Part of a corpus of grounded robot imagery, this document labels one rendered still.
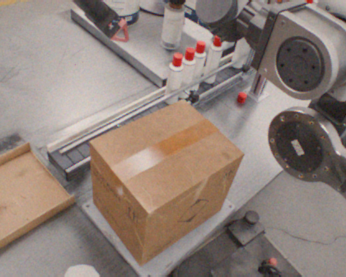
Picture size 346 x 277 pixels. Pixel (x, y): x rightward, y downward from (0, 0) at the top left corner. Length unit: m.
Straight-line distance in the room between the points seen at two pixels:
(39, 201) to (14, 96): 0.49
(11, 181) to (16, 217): 0.13
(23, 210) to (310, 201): 1.77
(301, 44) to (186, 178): 0.38
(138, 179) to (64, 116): 0.62
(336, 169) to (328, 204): 1.54
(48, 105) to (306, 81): 1.01
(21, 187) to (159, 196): 0.52
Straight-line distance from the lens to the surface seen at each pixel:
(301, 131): 0.93
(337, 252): 2.29
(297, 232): 2.24
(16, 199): 1.14
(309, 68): 0.61
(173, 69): 1.23
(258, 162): 1.29
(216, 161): 0.86
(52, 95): 1.44
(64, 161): 1.14
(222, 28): 0.71
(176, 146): 0.87
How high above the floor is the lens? 1.76
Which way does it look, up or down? 46 degrees down
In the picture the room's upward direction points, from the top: 11 degrees clockwise
